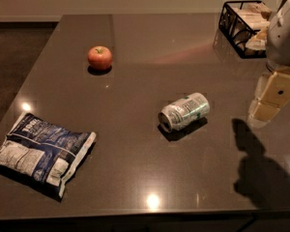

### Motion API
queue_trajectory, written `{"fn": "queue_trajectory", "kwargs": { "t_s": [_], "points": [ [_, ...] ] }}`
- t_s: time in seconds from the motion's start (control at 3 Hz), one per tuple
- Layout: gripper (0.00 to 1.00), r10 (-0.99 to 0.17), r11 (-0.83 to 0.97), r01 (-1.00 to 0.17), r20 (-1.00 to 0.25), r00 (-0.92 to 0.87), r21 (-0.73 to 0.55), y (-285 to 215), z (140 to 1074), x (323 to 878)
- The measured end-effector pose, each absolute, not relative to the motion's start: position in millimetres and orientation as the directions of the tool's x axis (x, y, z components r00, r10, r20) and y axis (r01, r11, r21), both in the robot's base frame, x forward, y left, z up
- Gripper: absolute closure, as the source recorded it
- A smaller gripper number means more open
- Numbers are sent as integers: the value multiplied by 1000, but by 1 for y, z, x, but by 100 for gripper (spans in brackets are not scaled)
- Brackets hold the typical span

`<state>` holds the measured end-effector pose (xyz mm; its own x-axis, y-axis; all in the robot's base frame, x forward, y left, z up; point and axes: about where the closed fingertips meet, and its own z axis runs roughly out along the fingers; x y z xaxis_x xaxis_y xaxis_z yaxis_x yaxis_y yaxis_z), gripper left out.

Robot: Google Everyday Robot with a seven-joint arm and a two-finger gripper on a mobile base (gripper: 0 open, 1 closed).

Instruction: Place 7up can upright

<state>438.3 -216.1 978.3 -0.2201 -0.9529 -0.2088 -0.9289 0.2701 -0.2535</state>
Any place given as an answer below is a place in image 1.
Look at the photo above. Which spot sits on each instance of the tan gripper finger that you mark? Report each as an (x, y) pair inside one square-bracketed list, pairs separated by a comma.
[(260, 113), (278, 89)]

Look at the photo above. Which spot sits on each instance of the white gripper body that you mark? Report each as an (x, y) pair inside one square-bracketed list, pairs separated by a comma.
[(284, 38)]

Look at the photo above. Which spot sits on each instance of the silver green 7up can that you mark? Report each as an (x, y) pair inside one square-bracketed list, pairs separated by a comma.
[(181, 113)]

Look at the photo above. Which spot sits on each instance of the napkin stack in basket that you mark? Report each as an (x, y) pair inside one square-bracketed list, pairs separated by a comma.
[(251, 26)]

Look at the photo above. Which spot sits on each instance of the red apple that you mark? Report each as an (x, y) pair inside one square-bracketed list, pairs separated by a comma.
[(99, 58)]

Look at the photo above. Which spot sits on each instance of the blue white chip bag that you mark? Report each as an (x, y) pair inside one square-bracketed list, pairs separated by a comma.
[(47, 154)]

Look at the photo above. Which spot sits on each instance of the black wire basket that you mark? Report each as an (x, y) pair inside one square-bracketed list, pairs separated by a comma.
[(227, 23)]

